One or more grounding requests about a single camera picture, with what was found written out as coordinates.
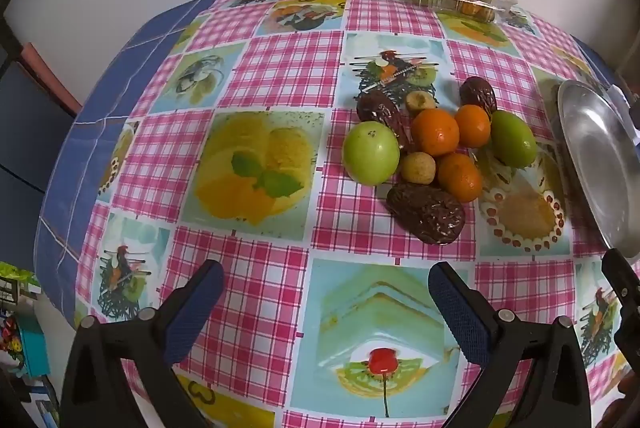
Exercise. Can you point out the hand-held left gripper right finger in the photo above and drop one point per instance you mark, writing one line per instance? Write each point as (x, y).
(460, 313)

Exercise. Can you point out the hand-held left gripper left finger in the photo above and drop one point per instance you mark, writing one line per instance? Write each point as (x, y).
(192, 313)

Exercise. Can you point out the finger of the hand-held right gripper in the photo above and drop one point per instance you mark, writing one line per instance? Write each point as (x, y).
(620, 283)
(631, 113)

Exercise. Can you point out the round metal plate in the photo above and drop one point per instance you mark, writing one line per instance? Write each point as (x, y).
(595, 158)

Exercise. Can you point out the large dark brown date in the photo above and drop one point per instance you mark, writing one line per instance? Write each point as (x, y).
(425, 213)

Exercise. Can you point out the oval green jujube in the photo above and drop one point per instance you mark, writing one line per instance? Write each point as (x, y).
(513, 138)

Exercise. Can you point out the small orange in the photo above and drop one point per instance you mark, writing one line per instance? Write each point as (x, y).
(460, 177)
(474, 125)

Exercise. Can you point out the tan longan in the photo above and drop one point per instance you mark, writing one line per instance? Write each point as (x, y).
(419, 168)
(420, 101)

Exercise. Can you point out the large orange with stem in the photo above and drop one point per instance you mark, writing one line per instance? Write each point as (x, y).
(435, 132)

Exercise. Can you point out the round green jujube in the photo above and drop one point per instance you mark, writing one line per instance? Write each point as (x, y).
(371, 153)

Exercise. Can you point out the colourful cardboard box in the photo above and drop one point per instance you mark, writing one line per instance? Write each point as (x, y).
(22, 333)

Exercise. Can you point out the orange inside plastic container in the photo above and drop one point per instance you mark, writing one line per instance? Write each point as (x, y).
(472, 8)

